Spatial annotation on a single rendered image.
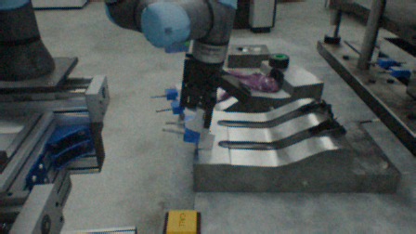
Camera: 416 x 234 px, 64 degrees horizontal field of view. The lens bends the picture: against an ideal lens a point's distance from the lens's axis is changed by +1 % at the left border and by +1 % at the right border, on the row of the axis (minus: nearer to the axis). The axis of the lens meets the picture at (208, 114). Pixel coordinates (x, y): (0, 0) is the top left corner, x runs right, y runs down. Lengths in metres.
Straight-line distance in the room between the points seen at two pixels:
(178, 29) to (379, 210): 0.62
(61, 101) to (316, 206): 0.70
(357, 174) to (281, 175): 0.18
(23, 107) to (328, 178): 0.81
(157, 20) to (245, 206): 0.48
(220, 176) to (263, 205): 0.12
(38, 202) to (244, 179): 0.45
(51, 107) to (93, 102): 0.11
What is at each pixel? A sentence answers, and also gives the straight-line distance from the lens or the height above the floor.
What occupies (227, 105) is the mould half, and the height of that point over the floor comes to 0.87.
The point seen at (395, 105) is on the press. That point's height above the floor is 0.78.
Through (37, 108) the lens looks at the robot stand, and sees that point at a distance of 1.00.
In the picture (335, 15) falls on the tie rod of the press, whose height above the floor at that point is 0.95.
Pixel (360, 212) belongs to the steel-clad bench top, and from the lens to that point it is 0.88.
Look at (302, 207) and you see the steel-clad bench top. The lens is 0.84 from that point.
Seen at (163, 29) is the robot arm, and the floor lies 1.24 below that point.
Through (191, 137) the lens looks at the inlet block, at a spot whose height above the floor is 0.93.
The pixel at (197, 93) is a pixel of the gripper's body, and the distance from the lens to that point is 0.72.
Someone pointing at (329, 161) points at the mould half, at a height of 0.90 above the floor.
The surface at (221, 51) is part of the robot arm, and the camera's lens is 0.67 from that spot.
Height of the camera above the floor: 1.37
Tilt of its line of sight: 29 degrees down
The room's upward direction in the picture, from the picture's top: straight up
